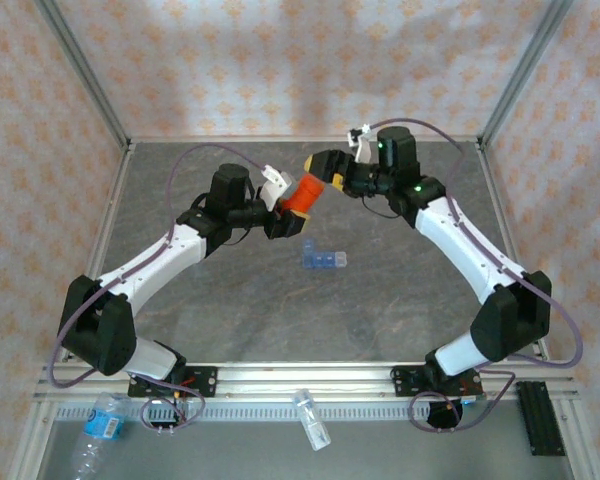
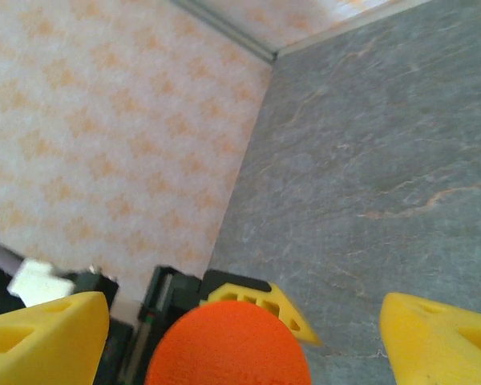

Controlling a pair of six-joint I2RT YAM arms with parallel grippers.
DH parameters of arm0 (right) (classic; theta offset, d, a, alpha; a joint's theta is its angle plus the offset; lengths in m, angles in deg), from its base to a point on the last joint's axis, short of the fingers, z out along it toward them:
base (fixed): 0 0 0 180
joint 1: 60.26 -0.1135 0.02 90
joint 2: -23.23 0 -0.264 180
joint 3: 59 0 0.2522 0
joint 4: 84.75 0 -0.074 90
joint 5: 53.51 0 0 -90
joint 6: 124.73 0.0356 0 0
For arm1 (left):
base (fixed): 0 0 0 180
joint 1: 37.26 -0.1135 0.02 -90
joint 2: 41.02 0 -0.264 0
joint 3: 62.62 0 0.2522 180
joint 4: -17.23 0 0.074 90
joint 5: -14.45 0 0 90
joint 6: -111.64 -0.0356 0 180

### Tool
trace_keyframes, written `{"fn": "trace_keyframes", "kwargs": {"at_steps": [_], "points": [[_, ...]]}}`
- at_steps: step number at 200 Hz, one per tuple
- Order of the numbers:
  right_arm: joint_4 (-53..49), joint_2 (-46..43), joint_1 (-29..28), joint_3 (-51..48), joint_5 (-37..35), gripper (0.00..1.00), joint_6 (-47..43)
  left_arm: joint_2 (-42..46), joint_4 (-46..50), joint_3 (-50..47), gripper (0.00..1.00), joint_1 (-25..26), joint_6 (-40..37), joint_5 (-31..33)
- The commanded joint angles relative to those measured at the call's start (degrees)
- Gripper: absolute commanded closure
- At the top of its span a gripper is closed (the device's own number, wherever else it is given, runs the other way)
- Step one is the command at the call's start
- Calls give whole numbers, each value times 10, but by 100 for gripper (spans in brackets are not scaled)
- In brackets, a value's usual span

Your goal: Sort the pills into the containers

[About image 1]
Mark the aluminium table edge bar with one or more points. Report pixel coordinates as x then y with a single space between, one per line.
255 138

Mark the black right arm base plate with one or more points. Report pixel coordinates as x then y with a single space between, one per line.
402 380

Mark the wide aluminium mounting rail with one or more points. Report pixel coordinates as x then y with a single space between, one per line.
305 375

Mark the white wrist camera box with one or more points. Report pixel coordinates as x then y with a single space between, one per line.
275 187
364 147

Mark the orange pill bottle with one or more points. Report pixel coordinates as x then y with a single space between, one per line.
305 195

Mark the blue clear pill organizer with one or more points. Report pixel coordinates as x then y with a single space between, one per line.
325 260

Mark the aluminium frame post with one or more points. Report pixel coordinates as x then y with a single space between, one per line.
80 70
525 70

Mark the black ribbed rail block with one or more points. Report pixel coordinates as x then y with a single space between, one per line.
540 420

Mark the aluminium table side rail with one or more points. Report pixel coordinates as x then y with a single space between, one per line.
490 175
121 175

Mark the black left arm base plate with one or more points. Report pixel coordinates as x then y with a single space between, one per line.
205 380

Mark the aluminium lower frame bar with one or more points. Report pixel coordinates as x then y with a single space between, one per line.
30 440
577 440

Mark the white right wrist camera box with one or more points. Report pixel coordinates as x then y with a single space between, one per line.
364 147

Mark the small clear plastic bottle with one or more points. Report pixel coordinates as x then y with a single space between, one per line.
312 422

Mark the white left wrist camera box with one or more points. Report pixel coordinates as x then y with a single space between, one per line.
275 187

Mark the clear water bottle blue label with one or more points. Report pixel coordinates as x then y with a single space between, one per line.
102 422

